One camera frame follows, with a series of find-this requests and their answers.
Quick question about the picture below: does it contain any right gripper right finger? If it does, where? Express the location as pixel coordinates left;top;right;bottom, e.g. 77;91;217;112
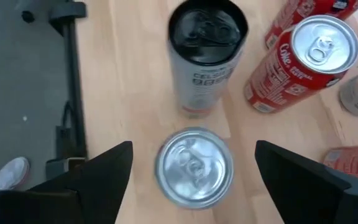
254;139;352;224

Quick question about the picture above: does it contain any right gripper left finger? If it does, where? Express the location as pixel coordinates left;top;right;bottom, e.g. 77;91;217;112
29;141;134;224

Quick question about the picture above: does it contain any orange-red Fanta can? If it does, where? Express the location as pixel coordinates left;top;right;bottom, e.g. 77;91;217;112
323;144;358;185

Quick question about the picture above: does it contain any red Coca-Cola can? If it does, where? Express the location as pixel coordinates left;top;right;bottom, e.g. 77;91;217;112
244;14;358;114
264;0;358;50

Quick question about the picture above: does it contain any person's foot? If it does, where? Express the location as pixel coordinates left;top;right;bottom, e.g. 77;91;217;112
0;156;30;191

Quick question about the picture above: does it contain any black table clamp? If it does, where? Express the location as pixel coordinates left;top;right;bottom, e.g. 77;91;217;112
20;0;88;27

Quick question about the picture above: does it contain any black metal table frame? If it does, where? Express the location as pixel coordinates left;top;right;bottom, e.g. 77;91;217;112
45;0;89;183

